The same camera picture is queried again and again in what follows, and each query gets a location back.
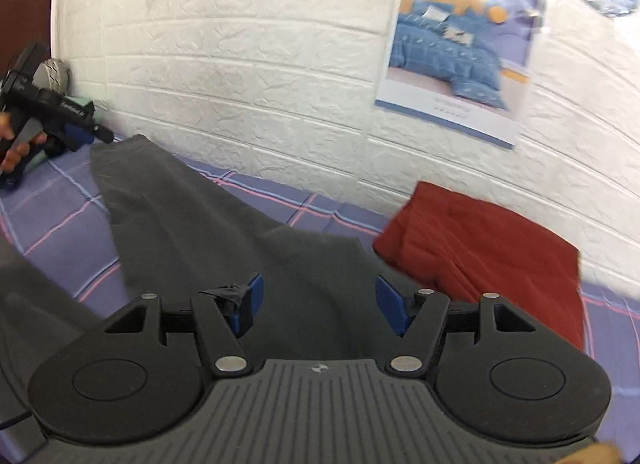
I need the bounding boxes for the wall poster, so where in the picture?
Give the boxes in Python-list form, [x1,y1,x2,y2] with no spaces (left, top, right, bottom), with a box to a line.
[375,0,551,151]

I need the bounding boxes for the dark grey pants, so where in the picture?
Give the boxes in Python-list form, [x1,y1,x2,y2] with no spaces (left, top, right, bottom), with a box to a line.
[0,135,416,395]

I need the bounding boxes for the person's left hand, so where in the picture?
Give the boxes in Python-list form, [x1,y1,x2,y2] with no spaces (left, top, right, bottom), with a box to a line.
[0,113,31,176]

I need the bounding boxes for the plaid purple bed sheet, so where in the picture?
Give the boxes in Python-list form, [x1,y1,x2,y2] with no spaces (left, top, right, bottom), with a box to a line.
[0,131,640,450]

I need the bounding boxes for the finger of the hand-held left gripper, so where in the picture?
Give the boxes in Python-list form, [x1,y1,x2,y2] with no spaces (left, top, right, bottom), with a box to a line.
[62,121,116,152]

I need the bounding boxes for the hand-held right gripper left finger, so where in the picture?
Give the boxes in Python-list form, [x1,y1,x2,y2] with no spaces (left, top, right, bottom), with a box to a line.
[100,273,264,377]

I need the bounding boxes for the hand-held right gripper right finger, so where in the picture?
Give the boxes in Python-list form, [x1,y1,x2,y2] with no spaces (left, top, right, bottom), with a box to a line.
[375,275,541,377]

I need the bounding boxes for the person's right hand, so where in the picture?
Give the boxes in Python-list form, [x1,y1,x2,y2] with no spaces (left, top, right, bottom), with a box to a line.
[562,443,621,464]

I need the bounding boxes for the patterned pillow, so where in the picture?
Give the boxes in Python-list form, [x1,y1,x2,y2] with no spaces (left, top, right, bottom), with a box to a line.
[32,58,71,95]

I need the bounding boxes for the red folded pants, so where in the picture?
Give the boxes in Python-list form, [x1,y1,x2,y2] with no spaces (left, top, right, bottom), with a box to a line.
[372,181,586,352]

